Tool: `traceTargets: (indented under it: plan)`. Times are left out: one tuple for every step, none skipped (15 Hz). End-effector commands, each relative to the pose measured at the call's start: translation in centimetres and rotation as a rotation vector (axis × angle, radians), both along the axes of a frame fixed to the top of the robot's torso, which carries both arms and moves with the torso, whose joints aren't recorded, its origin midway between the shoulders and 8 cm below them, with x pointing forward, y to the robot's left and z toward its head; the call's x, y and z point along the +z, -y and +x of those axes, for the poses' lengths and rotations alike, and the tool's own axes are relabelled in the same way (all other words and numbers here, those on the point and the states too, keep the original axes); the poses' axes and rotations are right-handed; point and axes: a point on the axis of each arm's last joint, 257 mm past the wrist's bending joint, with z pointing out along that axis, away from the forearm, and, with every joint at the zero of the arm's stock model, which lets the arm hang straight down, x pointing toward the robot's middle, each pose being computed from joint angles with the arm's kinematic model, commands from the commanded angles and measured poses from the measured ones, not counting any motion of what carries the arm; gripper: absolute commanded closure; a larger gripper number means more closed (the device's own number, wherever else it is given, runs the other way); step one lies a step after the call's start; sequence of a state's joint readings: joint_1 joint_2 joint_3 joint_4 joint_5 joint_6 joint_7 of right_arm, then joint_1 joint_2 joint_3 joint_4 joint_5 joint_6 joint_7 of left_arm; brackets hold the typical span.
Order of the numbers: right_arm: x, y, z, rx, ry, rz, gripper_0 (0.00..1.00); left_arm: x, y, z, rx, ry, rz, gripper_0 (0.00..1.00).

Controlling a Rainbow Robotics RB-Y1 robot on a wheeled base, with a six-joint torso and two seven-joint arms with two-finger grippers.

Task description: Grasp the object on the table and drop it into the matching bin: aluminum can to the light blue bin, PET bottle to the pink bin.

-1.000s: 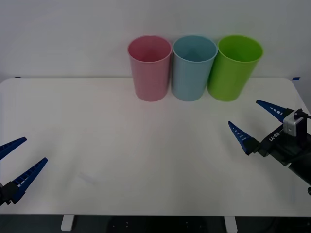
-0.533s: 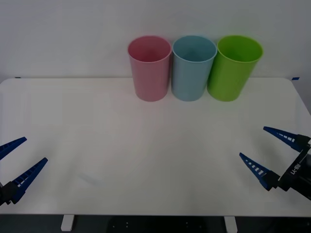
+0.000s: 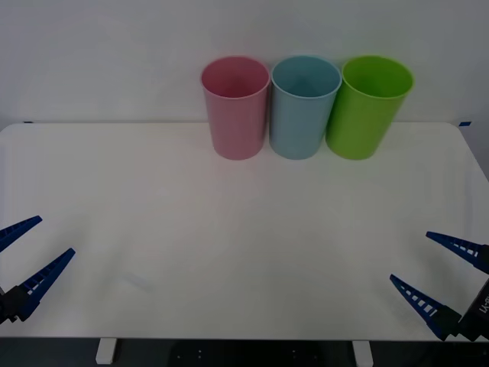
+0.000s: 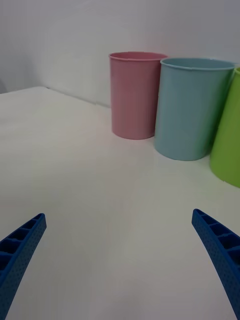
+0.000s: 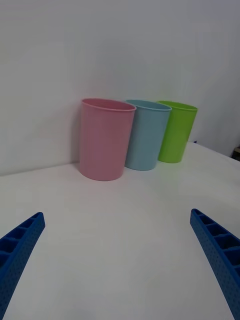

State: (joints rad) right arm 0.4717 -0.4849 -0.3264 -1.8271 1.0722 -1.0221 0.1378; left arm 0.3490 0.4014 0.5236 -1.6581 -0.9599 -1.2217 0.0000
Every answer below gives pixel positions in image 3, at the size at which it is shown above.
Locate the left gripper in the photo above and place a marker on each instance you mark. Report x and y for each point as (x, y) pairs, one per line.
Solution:
(4, 306)

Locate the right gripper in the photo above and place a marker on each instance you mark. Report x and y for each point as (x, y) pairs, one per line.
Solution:
(477, 309)

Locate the white table leg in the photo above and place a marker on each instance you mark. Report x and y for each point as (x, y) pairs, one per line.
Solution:
(362, 353)
(105, 351)

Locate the green plastic waste bin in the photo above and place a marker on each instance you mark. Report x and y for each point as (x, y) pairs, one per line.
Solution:
(359, 126)

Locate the pale blue plastic waste bin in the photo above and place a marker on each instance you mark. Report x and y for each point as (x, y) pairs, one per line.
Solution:
(296, 126)

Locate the pink plastic waste bin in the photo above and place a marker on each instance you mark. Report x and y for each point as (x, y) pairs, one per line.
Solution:
(237, 126)

